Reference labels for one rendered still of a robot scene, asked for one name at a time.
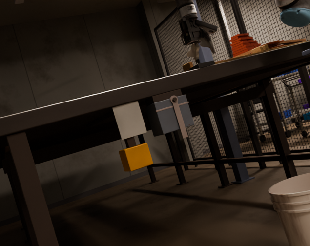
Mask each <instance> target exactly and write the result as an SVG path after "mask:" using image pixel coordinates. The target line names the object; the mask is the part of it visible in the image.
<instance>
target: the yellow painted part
mask: <svg viewBox="0 0 310 246"><path fill-rule="evenodd" d="M124 141H125V144H126V147H127V148H126V149H123V150H120V151H119V155H120V157H121V161H122V164H123V167H124V171H134V170H137V169H140V168H143V167H146V166H149V165H152V164H153V161H152V157H151V155H150V151H149V148H148V145H147V143H143V144H139V145H136V142H135V139H134V137H130V138H127V139H124Z"/></svg>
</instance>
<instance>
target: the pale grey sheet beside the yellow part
mask: <svg viewBox="0 0 310 246"><path fill-rule="evenodd" d="M112 109H113V113H114V116H115V119H116V123H117V126H118V129H119V133H120V136H121V139H122V140H123V139H127V138H130V137H133V136H137V135H140V134H143V133H146V132H147V130H146V127H145V123H144V120H143V117H142V113H141V110H140V107H139V103H138V101H135V102H130V103H127V104H123V105H119V106H116V107H113V108H112Z"/></svg>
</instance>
